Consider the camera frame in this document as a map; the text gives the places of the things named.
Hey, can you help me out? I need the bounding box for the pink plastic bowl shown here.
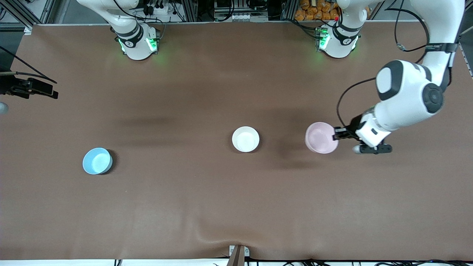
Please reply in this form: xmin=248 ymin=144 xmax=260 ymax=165
xmin=305 ymin=122 xmax=339 ymax=154

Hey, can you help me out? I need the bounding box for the light blue plastic bowl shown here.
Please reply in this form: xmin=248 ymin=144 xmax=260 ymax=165
xmin=82 ymin=147 xmax=113 ymax=175

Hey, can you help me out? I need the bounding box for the white plastic bowl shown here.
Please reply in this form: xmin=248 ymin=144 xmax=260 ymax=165
xmin=232 ymin=126 xmax=260 ymax=153

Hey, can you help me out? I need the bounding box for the orange snack bag pile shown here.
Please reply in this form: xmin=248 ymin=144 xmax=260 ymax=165
xmin=295 ymin=0 xmax=371 ymax=21

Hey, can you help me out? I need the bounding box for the brown table cover mat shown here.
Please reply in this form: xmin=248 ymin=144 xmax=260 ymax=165
xmin=0 ymin=21 xmax=473 ymax=261

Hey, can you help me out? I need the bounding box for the white power strip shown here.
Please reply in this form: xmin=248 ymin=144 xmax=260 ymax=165
xmin=142 ymin=3 xmax=171 ymax=16

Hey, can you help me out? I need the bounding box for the grey electronics box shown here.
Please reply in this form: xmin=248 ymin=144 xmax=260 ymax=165
xmin=214 ymin=0 xmax=256 ymax=21

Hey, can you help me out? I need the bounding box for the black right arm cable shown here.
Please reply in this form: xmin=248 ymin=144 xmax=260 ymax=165
xmin=0 ymin=46 xmax=58 ymax=84

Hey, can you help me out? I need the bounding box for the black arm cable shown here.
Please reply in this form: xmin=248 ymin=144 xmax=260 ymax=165
xmin=0 ymin=46 xmax=58 ymax=84
xmin=336 ymin=0 xmax=453 ymax=130

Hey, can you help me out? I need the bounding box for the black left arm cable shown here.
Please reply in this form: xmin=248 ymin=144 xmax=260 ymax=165
xmin=336 ymin=0 xmax=453 ymax=130

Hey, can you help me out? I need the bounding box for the aluminium frame strut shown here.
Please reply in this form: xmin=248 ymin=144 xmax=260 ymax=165
xmin=0 ymin=0 xmax=56 ymax=34

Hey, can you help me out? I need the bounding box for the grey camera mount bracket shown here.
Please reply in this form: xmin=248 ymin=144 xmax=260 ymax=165
xmin=227 ymin=245 xmax=250 ymax=266

